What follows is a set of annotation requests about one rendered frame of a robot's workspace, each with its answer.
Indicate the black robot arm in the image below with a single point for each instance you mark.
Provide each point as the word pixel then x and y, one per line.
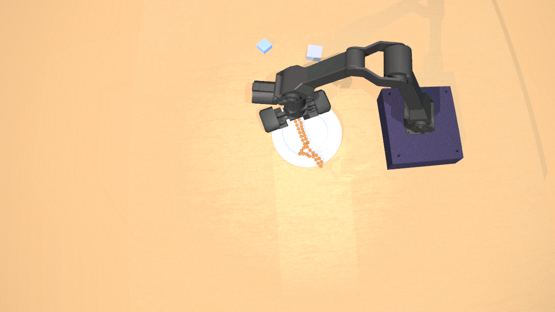
pixel 295 84

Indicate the white round board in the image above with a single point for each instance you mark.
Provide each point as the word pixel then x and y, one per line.
pixel 323 132

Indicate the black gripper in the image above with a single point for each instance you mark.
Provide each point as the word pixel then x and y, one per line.
pixel 273 119

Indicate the white cube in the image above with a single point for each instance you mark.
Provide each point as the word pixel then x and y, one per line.
pixel 314 53

